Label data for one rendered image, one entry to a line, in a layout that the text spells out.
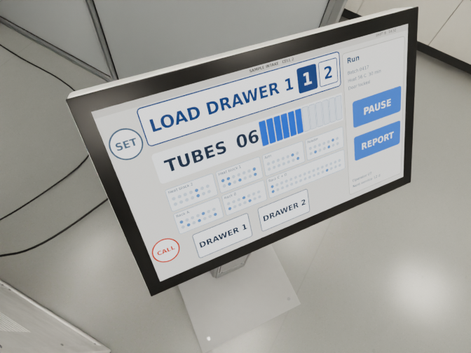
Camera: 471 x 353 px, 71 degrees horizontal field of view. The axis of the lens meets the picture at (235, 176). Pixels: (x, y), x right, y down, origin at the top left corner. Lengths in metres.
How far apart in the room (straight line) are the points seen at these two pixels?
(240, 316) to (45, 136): 1.31
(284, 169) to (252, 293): 1.03
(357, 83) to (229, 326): 1.15
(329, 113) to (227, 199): 0.21
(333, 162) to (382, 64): 0.17
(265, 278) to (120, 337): 0.64
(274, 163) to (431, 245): 1.48
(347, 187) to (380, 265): 1.16
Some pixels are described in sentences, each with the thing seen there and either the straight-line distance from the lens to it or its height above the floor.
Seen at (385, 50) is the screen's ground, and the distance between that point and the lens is 0.59.
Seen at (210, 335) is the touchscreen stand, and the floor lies 0.03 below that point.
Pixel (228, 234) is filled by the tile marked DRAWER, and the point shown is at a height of 1.00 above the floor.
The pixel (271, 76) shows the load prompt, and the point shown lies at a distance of 0.47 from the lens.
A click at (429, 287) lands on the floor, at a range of 1.84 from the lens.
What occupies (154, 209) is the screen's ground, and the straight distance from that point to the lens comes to 0.47.
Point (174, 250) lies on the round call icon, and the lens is 0.51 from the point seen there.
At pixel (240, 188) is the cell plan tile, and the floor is 1.06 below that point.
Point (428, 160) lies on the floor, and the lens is 2.14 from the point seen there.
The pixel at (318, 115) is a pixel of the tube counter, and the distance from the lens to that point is 0.53.
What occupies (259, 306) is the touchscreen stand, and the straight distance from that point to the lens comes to 1.50.
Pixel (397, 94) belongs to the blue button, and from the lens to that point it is 0.62.
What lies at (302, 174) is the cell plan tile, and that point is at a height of 1.04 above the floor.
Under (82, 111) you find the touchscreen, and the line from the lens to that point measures 0.42.
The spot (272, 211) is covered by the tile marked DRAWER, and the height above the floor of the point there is 1.01.
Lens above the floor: 1.50
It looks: 63 degrees down
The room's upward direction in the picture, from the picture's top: 11 degrees clockwise
